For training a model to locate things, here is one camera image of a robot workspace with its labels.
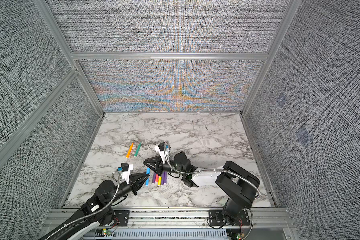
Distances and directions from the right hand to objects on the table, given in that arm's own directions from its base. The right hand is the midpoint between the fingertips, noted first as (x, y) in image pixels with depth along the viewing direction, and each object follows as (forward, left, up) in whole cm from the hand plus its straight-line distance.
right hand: (144, 161), depth 71 cm
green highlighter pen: (+17, +11, -20) cm, 29 cm away
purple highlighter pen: (-1, -2, -19) cm, 20 cm away
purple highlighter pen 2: (-1, -7, -19) cm, 21 cm away
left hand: (-4, -2, -5) cm, 7 cm away
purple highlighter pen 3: (-1, -8, -19) cm, 21 cm away
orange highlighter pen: (+17, +16, -20) cm, 31 cm away
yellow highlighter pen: (-3, -5, -20) cm, 21 cm away
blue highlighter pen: (-8, -1, -7) cm, 11 cm away
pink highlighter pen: (-2, -4, -19) cm, 20 cm away
